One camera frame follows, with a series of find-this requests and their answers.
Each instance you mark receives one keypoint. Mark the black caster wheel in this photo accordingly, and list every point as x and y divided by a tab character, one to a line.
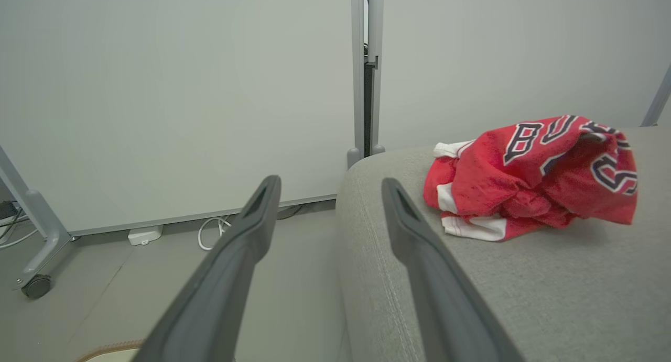
36	287

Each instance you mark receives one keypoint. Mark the grey board leg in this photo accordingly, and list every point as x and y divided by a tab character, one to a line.
656	97
44	226

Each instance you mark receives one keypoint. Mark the grey fabric sofa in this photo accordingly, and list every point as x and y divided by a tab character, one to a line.
524	299

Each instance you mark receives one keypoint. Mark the red basketball jersey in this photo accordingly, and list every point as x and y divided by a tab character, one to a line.
524	178

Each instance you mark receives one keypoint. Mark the narrow white partition board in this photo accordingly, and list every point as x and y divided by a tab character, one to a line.
498	53

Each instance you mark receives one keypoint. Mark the small black adapter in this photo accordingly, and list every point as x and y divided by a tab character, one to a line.
7	210

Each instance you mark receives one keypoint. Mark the white power adapter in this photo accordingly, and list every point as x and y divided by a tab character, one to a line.
145	235

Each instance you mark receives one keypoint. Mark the grey board post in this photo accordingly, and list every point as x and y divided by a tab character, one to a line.
357	89
375	26

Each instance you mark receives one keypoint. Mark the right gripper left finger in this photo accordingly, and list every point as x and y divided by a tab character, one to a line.
220	288

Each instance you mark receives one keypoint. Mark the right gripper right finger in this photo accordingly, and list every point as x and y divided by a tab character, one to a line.
440	299

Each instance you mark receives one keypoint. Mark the wide white partition board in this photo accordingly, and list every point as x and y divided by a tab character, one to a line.
183	89

